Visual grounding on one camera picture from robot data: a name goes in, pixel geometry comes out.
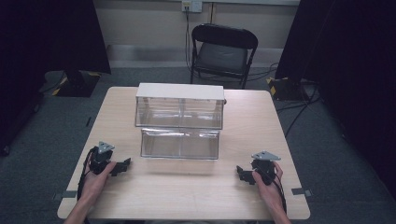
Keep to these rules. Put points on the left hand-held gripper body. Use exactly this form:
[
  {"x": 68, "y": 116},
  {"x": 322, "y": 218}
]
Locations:
[{"x": 100, "y": 159}]

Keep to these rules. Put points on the clear cabinet with white top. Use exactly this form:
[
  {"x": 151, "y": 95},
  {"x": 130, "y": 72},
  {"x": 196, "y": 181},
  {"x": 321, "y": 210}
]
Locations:
[{"x": 180, "y": 105}]

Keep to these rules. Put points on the black folding chair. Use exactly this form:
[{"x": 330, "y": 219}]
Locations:
[{"x": 222, "y": 53}]

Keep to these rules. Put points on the small dark floor object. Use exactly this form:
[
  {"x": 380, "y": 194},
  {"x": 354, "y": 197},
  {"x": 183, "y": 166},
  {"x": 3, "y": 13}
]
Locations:
[{"x": 88, "y": 121}]

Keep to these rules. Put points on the black stand base striped tape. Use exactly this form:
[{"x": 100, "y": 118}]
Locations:
[
  {"x": 77, "y": 84},
  {"x": 285, "y": 88}
]

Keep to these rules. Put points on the person's left hand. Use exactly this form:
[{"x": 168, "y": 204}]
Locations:
[{"x": 95, "y": 183}]

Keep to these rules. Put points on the grey tape strip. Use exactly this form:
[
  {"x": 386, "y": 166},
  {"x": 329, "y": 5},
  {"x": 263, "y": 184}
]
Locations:
[
  {"x": 65, "y": 195},
  {"x": 301, "y": 191}
]

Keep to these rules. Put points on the white wall socket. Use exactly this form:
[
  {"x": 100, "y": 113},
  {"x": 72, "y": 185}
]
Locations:
[{"x": 191, "y": 5}]

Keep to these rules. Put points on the person's right hand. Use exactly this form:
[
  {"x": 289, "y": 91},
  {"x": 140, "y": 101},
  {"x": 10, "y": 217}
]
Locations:
[{"x": 268, "y": 191}]

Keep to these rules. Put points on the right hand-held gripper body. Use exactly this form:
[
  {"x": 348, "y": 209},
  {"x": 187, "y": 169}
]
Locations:
[{"x": 265, "y": 166}]

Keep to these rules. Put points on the black curtain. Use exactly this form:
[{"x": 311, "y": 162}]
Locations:
[
  {"x": 348, "y": 77},
  {"x": 46, "y": 46}
]

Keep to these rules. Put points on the clear plastic drawer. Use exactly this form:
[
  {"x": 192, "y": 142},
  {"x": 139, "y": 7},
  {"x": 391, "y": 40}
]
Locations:
[{"x": 180, "y": 144}]

